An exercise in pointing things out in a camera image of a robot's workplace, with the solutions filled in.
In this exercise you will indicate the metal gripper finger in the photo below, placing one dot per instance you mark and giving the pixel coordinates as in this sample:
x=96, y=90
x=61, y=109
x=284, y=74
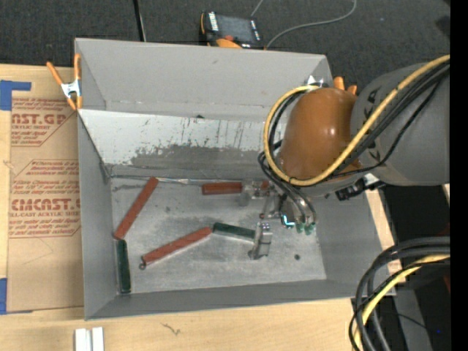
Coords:
x=262, y=240
x=256, y=191

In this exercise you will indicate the dark green flat block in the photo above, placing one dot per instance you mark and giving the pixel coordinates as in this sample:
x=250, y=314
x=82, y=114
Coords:
x=233, y=229
x=123, y=267

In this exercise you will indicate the red-brown flat block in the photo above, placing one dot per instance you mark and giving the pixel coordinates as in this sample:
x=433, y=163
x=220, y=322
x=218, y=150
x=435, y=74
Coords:
x=136, y=207
x=221, y=188
x=177, y=246

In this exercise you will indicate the grey metal bin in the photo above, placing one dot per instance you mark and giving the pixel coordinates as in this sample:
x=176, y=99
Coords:
x=204, y=210

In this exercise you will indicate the brown cardboard board red print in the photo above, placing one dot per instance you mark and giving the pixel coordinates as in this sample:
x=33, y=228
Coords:
x=40, y=181

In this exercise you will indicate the black cylinder on white bracket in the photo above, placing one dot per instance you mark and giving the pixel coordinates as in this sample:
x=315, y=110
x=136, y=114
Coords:
x=349, y=193

